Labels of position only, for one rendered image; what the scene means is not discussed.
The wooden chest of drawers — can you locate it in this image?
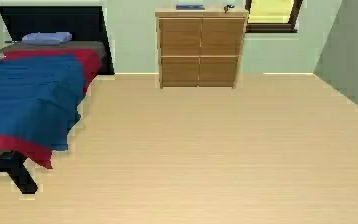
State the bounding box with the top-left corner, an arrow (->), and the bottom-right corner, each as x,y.
154,7 -> 249,90

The blue book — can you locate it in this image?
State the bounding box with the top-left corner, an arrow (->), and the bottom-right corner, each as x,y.
175,4 -> 206,11

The black bed with blue blanket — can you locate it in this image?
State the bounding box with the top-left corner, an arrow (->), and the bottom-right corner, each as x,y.
0,5 -> 116,195

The dark framed window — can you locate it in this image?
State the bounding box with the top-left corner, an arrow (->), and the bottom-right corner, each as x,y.
244,0 -> 304,34

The lavender pillow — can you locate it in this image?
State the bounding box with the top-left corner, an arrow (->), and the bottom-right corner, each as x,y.
21,31 -> 73,46

